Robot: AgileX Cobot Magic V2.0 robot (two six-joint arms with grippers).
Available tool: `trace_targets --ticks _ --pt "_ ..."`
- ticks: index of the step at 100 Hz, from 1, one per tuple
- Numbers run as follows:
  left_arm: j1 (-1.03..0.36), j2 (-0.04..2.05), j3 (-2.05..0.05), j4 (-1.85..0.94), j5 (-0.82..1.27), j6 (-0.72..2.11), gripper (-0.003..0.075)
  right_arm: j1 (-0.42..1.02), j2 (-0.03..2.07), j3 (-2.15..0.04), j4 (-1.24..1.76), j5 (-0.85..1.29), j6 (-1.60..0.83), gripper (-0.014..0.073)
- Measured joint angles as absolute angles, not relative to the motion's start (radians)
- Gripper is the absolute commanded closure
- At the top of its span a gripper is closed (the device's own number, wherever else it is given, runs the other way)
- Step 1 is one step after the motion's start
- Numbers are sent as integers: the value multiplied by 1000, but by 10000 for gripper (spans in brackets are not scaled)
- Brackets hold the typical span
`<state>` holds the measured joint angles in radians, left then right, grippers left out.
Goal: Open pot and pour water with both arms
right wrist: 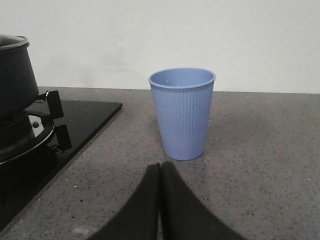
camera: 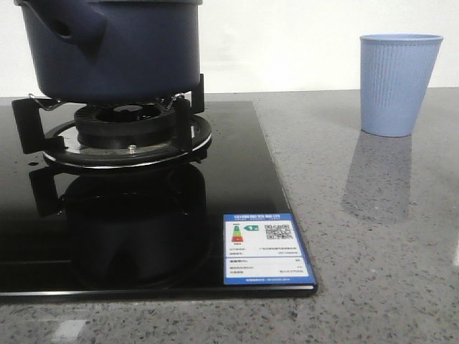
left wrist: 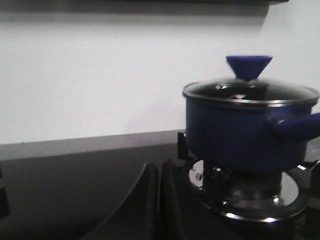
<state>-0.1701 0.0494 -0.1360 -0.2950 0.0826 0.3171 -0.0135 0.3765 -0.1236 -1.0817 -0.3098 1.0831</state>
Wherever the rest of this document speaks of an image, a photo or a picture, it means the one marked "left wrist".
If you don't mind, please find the glass lid with blue knob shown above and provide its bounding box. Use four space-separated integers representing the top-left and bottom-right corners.
182 55 320 108

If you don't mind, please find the black burner with pot support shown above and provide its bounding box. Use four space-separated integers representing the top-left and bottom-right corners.
177 132 309 223

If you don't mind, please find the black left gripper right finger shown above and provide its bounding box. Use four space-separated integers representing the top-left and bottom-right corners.
160 160 240 240

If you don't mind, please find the dark blue pot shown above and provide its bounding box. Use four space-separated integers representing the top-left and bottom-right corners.
182 82 320 174

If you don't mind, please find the black glass gas stove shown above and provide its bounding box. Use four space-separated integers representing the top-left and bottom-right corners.
0 144 320 240

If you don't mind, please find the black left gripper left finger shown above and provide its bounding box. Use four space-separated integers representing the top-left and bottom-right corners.
82 163 158 240

